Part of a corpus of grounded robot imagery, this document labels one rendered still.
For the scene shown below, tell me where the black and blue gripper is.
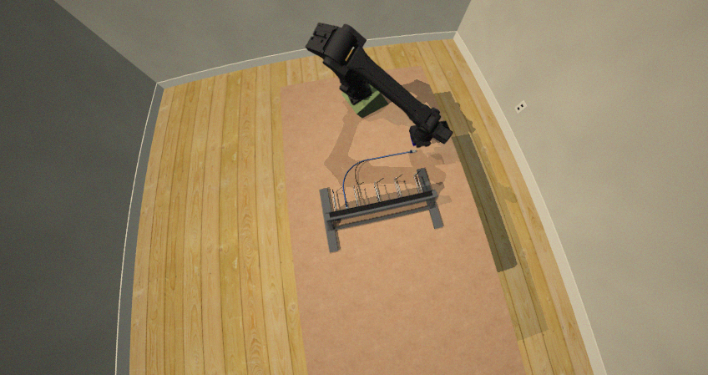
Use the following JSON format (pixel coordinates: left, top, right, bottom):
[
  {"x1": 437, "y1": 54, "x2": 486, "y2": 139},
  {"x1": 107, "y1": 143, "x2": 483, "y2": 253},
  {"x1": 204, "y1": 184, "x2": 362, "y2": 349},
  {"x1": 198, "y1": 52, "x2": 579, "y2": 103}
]
[{"x1": 409, "y1": 125, "x2": 431, "y2": 148}]

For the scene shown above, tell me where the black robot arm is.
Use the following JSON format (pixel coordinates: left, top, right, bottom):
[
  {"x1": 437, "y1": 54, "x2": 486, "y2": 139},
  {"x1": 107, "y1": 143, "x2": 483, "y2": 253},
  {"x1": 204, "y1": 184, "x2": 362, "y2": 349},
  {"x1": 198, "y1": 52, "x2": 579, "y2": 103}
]
[{"x1": 305, "y1": 23, "x2": 453, "y2": 144}]

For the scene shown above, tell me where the grey patch panel rack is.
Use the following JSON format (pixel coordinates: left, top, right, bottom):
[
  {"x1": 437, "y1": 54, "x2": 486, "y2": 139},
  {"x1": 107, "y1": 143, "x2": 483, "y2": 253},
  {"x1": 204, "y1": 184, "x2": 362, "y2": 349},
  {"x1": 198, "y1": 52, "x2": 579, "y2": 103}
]
[{"x1": 319, "y1": 169, "x2": 443, "y2": 252}]

